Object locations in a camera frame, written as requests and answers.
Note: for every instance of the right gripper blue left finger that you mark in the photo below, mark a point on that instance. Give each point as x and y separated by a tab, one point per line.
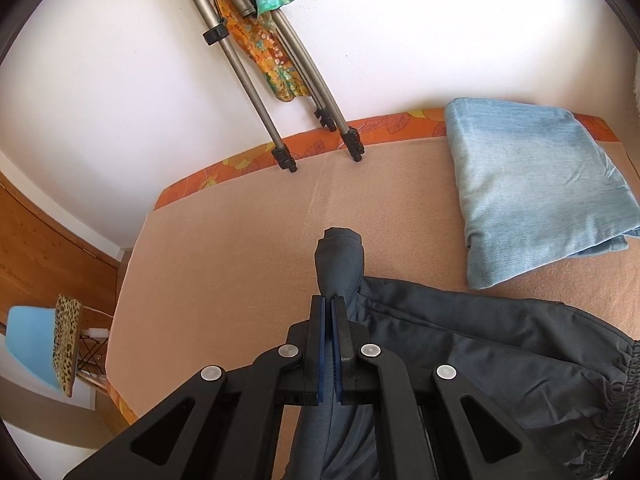
317	349

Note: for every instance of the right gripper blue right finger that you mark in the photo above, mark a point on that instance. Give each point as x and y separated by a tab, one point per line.
344	353

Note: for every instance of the dark navy pants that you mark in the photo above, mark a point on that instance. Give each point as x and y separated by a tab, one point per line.
569	379

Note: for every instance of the peach bed cover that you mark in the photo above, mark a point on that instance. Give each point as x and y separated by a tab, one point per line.
240	269

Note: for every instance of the leopard print cloth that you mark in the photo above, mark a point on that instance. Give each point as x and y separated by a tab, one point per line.
67	316

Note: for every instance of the folded light blue jeans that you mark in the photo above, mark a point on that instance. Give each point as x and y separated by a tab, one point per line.
534	188

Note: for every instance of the light blue chair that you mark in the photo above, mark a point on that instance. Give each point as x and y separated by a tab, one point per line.
30	340

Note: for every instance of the colourful floral scarf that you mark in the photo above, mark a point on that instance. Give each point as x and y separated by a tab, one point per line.
257	38

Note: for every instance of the silver folded tripod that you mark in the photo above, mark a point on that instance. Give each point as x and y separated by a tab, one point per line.
326	110

